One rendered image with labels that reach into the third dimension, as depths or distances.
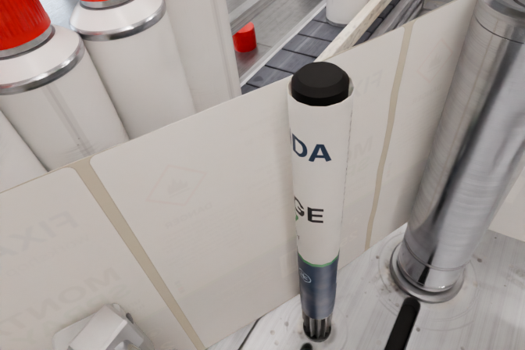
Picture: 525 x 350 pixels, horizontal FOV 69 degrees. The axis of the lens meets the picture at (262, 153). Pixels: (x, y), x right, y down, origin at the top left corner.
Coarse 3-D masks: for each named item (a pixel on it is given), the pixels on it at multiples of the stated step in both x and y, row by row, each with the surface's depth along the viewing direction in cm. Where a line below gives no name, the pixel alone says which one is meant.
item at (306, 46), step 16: (320, 16) 51; (384, 16) 50; (304, 32) 49; (320, 32) 48; (336, 32) 48; (368, 32) 47; (288, 48) 46; (304, 48) 46; (320, 48) 46; (272, 64) 44; (288, 64) 44; (304, 64) 44; (256, 80) 42; (272, 80) 42
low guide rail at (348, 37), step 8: (376, 0) 45; (384, 0) 46; (368, 8) 44; (376, 8) 45; (384, 8) 47; (360, 16) 43; (368, 16) 43; (376, 16) 46; (352, 24) 42; (360, 24) 42; (368, 24) 44; (344, 32) 41; (352, 32) 41; (360, 32) 43; (336, 40) 40; (344, 40) 40; (352, 40) 42; (328, 48) 39; (336, 48) 39; (344, 48) 40; (320, 56) 38; (328, 56) 38
